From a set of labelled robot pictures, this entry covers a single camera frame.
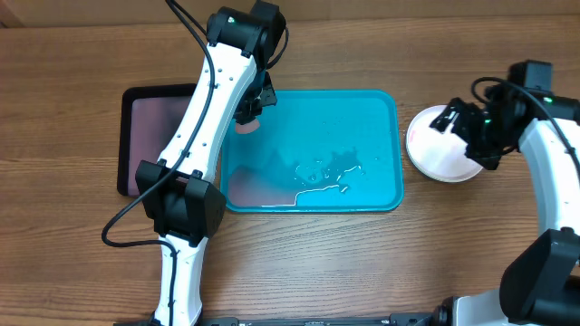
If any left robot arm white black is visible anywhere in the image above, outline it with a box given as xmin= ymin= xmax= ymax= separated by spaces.
xmin=136 ymin=1 xmax=287 ymax=325

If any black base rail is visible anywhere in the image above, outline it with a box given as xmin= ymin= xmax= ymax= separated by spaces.
xmin=194 ymin=312 xmax=437 ymax=326

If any black tray with water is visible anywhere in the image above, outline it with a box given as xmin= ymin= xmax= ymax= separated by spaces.
xmin=117 ymin=83 xmax=196 ymax=197

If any pink round sponge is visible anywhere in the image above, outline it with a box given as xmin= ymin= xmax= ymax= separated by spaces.
xmin=235 ymin=119 xmax=260 ymax=134

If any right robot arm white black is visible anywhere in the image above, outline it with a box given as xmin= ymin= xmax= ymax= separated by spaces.
xmin=431 ymin=80 xmax=579 ymax=325

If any teal plastic tray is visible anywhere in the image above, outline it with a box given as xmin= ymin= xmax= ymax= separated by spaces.
xmin=220 ymin=90 xmax=404 ymax=213

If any white plate with red stain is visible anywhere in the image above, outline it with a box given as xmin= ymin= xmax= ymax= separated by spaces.
xmin=405 ymin=105 xmax=483 ymax=183

